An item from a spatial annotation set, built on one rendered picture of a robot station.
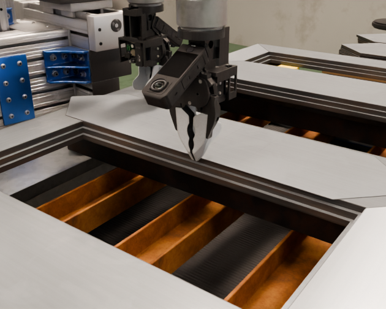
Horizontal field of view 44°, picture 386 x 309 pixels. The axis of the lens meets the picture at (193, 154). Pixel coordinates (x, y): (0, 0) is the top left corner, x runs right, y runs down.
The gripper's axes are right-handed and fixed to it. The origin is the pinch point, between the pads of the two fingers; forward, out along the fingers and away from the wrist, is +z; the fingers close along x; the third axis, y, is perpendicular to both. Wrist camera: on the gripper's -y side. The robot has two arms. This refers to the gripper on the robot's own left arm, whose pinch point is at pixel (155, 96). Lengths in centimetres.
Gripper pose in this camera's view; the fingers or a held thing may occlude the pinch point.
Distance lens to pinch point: 107.4
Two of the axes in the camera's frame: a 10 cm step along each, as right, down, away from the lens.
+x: 8.1, 2.5, -5.4
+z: 0.0, 9.1, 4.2
